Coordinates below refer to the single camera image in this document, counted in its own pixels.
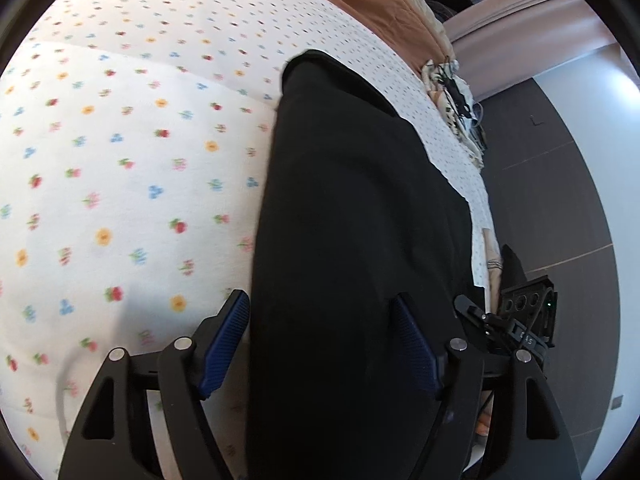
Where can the white cloth pile with cables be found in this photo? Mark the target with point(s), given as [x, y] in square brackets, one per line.
[456, 104]

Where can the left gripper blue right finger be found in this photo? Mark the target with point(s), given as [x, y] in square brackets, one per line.
[416, 352]

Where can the white floral blanket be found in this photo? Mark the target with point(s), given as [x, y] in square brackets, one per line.
[134, 147]

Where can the black button shirt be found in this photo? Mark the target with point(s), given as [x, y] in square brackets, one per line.
[354, 214]

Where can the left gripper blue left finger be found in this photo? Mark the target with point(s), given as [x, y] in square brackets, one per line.
[218, 338]

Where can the pink right curtain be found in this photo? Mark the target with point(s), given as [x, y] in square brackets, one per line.
[501, 43]

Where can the folded black garment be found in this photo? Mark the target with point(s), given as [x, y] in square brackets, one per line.
[512, 274]

